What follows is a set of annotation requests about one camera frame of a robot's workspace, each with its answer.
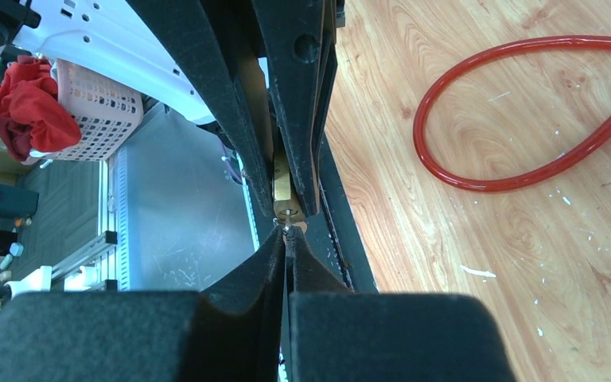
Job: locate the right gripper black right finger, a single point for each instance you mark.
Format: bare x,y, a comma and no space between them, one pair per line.
337,334

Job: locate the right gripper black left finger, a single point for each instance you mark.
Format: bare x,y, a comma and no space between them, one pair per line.
229,332

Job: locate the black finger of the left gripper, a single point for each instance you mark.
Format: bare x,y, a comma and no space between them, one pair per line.
300,39
214,44

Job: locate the brass padlock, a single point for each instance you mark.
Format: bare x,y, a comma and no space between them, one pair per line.
273,151

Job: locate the small silver key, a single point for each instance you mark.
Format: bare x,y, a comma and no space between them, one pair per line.
287,219

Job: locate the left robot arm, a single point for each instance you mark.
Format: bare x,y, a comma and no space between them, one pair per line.
109,37

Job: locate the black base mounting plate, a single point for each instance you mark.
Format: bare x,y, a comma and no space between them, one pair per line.
338,257

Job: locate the pink perforated basket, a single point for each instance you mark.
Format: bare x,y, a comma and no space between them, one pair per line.
106,111

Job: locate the red cloth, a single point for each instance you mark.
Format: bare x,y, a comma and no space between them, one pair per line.
31,117

